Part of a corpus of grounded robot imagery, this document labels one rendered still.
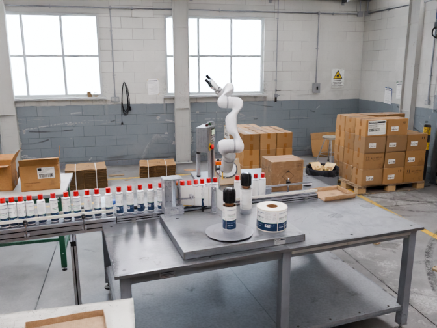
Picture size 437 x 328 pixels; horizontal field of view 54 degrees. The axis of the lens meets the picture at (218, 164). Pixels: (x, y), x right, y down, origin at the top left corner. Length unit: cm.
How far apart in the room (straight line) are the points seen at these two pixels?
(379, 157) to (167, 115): 409
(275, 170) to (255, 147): 296
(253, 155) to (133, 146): 287
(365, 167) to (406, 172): 75
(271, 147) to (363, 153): 138
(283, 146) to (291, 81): 263
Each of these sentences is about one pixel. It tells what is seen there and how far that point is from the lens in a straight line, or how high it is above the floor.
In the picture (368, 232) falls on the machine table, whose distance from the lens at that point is 306.
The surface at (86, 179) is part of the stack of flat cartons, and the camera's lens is 709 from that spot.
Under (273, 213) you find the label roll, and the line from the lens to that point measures 274.
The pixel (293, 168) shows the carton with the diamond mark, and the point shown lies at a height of 105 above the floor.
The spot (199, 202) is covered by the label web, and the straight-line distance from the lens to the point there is 315.
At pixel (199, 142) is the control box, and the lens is 320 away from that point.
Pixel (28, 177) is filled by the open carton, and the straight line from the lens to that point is 434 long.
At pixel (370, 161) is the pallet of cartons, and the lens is 674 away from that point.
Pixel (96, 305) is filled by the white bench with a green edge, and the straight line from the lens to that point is 224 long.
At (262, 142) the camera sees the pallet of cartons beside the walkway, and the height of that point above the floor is 76.
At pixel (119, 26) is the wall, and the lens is 848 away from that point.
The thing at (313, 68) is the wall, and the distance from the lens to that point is 935.
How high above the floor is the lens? 193
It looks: 13 degrees down
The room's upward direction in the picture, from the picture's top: straight up
